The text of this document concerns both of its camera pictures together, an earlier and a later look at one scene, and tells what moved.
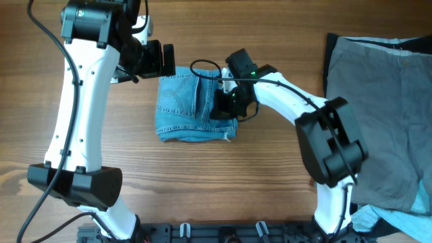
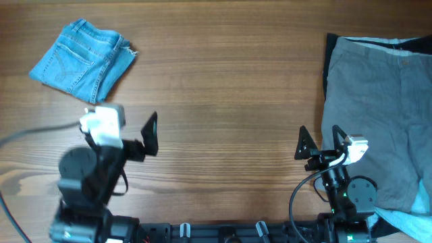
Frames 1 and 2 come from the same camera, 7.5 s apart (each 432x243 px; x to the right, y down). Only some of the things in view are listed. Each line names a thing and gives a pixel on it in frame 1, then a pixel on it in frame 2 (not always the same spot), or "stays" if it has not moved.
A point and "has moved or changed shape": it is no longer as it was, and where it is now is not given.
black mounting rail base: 226,233 stays
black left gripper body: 147,61 to 133,150
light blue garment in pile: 418,221 stays
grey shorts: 387,84 stays
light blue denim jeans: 183,106 has moved or changed shape
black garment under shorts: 420,44 stays
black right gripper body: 231,102 to 321,159
